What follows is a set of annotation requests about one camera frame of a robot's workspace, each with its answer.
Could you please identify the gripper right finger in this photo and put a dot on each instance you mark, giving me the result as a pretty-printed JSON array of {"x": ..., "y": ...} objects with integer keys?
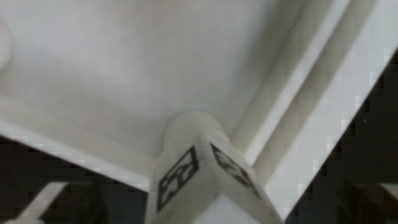
[{"x": 368, "y": 203}]

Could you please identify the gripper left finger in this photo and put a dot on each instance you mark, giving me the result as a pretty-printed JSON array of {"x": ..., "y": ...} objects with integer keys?
[{"x": 66, "y": 204}]

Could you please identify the white table leg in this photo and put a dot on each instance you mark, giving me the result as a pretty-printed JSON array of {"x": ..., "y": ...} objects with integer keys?
[{"x": 203, "y": 189}]

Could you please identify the white square table top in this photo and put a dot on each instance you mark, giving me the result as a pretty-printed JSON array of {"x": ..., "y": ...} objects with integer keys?
[{"x": 114, "y": 62}]

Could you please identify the white U-shaped fence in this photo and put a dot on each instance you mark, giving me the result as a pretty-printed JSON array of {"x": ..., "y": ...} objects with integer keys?
[{"x": 325, "y": 104}]

